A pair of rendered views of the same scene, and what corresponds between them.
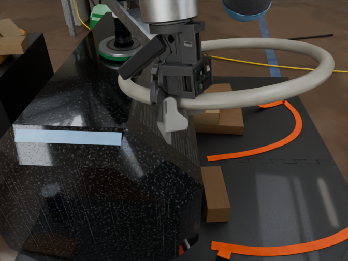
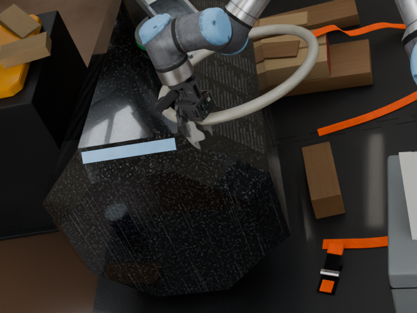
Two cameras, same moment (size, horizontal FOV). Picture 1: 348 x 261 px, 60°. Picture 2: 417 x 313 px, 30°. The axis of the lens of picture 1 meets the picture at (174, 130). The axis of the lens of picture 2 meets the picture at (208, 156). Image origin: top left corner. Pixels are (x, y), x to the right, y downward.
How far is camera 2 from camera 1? 1.57 m
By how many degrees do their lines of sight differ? 13
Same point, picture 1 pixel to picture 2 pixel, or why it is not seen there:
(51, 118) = (108, 136)
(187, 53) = (191, 96)
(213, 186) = (319, 170)
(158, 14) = (169, 82)
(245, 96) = (235, 112)
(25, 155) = (95, 174)
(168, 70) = (183, 107)
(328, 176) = not seen: outside the picture
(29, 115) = (89, 136)
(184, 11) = (182, 77)
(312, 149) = not seen: outside the picture
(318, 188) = not seen: outside the picture
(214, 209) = (320, 200)
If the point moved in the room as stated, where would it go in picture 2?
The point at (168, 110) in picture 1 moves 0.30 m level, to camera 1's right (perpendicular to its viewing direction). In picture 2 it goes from (191, 128) to (302, 107)
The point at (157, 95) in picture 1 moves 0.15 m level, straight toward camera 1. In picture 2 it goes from (181, 122) to (182, 163)
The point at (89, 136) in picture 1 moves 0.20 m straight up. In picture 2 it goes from (146, 146) to (125, 102)
